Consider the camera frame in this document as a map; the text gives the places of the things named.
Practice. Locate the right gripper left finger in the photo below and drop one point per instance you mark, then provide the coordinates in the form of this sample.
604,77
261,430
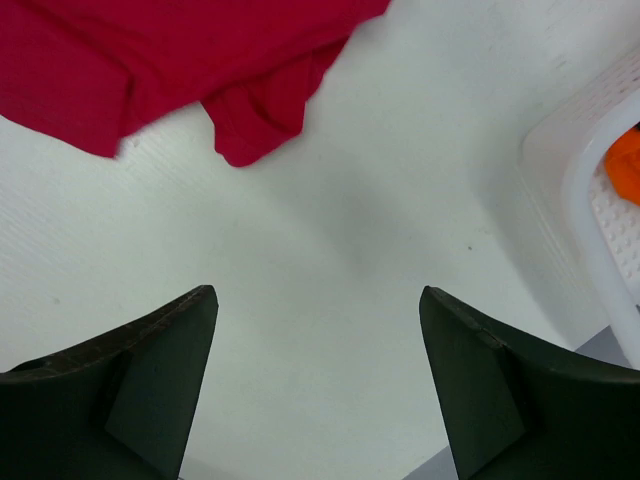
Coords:
117,406

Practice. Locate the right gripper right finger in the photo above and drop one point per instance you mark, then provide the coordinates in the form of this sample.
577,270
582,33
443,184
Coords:
518,407

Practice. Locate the bright red t shirt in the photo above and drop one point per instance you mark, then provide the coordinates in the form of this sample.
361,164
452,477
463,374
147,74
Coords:
92,73

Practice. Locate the white plastic basket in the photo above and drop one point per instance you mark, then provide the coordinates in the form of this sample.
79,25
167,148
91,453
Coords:
592,232

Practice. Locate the orange t shirt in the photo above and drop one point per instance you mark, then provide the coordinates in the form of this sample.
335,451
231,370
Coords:
622,165

